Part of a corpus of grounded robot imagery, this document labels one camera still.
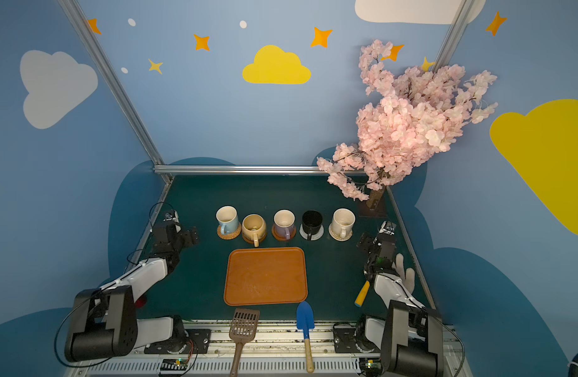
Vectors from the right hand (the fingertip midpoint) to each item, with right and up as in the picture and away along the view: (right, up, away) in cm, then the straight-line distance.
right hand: (379, 235), depth 90 cm
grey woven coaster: (-23, -1, +9) cm, 25 cm away
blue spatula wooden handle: (-30, -28, -11) cm, 42 cm away
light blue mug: (-62, +6, +8) cm, 62 cm away
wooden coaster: (-52, -4, +6) cm, 52 cm away
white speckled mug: (-14, +2, +4) cm, 15 cm away
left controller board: (-72, -39, -17) cm, 83 cm away
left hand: (-78, +2, +1) cm, 78 cm away
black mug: (-26, +5, +4) cm, 27 cm away
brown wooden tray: (-45, -15, -1) cm, 47 cm away
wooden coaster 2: (-39, -3, +11) cm, 41 cm away
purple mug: (-38, +3, +11) cm, 39 cm away
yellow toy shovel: (-9, -20, -7) cm, 23 cm away
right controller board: (-9, -39, -16) cm, 44 cm away
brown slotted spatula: (-50, -28, -15) cm, 59 cm away
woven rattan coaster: (-61, -2, +8) cm, 62 cm away
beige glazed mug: (-51, +1, +10) cm, 52 cm away
